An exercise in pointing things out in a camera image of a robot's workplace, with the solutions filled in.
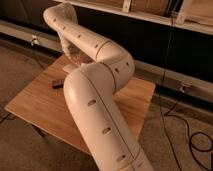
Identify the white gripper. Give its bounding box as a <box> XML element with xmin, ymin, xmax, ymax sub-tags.
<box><xmin>59</xmin><ymin>35</ymin><xmax>92</xmax><ymax>65</ymax></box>

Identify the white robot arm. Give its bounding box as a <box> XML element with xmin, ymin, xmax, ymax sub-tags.
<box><xmin>43</xmin><ymin>3</ymin><xmax>154</xmax><ymax>171</ymax></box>

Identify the small black rectangular block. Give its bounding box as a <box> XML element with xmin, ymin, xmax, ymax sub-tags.
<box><xmin>52</xmin><ymin>79</ymin><xmax>64</xmax><ymax>89</ymax></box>

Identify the wooden table board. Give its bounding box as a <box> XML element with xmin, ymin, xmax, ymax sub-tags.
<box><xmin>5</xmin><ymin>55</ymin><xmax>155</xmax><ymax>154</ymax></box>

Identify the white wall outlet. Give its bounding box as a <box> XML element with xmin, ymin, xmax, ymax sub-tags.
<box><xmin>31</xmin><ymin>35</ymin><xmax>40</xmax><ymax>46</ymax></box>

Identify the white shelf frame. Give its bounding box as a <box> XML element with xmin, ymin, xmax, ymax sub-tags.
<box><xmin>53</xmin><ymin>0</ymin><xmax>213</xmax><ymax>36</ymax></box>

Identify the black floor cable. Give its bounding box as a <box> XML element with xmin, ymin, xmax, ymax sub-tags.
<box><xmin>156</xmin><ymin>19</ymin><xmax>213</xmax><ymax>171</ymax></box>

